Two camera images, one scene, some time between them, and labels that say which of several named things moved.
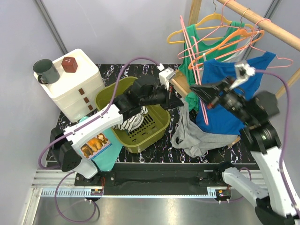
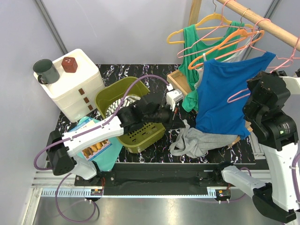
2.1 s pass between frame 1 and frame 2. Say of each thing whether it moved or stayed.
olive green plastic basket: stayed
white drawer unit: stayed
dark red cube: stayed
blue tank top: stayed
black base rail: stayed
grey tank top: moved
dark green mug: stayed
